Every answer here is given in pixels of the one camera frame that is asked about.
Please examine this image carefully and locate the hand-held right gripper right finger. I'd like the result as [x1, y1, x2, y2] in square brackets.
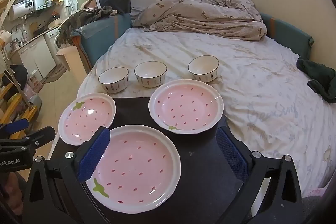
[216, 126, 303, 224]

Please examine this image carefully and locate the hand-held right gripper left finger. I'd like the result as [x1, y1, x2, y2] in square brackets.
[22, 126, 111, 224]

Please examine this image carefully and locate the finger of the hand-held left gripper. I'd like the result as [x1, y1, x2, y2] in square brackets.
[24, 127, 56, 148]
[0, 118, 30, 136]

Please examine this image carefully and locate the pink strawberry plate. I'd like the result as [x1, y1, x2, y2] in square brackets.
[85, 125, 181, 215]
[148, 79, 224, 134]
[58, 93, 116, 146]

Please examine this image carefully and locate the white bowl with dark rim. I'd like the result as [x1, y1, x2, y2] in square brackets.
[134, 61, 167, 88]
[188, 55, 220, 83]
[98, 67, 129, 94]

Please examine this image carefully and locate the black bag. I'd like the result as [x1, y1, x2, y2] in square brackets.
[10, 65, 28, 83]

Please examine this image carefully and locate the white kitchen counter cabinet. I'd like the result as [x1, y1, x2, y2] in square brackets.
[10, 35, 57, 78]

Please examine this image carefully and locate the white printed bed sheet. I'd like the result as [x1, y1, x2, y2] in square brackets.
[77, 27, 336, 198]

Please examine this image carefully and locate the beige box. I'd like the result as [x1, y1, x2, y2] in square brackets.
[57, 45, 80, 72]

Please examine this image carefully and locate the white washing machine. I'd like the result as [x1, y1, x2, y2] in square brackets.
[45, 27, 64, 68]

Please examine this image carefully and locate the white water heater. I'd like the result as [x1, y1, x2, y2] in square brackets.
[9, 0, 35, 21]

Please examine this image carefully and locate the dark green cloth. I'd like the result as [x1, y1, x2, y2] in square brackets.
[297, 57, 336, 104]

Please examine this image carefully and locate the olive clothes pile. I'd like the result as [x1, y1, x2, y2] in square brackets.
[58, 6, 118, 48]

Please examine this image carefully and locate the white hanging shirt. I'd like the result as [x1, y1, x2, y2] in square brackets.
[64, 0, 79, 14]

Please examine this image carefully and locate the beige printed duvet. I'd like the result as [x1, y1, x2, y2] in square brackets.
[131, 0, 268, 41]

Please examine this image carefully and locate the teal padded bed frame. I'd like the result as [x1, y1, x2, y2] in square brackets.
[72, 12, 314, 75]

